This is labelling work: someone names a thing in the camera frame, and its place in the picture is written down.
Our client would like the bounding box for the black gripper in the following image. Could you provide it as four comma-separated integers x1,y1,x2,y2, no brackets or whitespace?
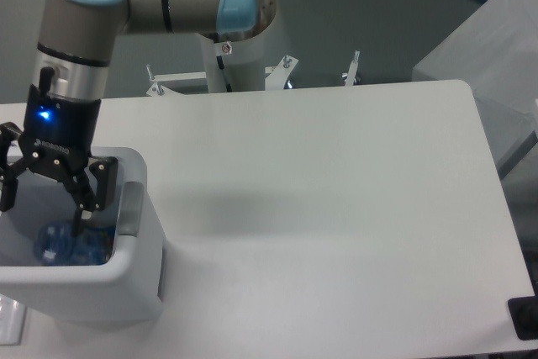
0,83,119,238

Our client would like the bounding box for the clear plastic water bottle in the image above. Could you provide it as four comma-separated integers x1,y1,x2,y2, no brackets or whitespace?
33,220,76,267

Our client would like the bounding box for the blue snack bag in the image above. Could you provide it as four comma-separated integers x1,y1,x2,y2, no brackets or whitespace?
71,227,115,266

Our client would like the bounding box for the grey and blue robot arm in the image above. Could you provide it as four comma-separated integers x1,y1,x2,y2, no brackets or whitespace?
1,0,259,235

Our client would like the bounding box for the white plastic trash can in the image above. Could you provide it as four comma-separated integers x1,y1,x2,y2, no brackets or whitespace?
1,147,165,321

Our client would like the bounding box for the right metal clamp bolt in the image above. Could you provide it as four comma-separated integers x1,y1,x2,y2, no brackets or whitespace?
341,50,361,87

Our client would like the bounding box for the grey covered side table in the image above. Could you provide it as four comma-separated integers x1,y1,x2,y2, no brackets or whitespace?
412,0,537,177

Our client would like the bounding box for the black device at edge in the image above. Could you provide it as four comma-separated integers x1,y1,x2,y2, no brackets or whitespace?
508,296,537,341

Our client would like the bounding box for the left white clamp bracket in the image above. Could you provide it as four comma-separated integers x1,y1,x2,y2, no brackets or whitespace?
145,64,208,97

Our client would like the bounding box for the white clamp bracket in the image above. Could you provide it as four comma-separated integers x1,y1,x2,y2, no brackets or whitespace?
265,55,299,91
145,64,208,97

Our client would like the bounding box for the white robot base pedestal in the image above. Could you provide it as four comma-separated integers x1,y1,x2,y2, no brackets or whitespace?
198,0,277,93

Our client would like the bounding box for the middle white clamp bracket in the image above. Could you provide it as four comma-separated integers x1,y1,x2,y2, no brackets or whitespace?
265,55,299,91

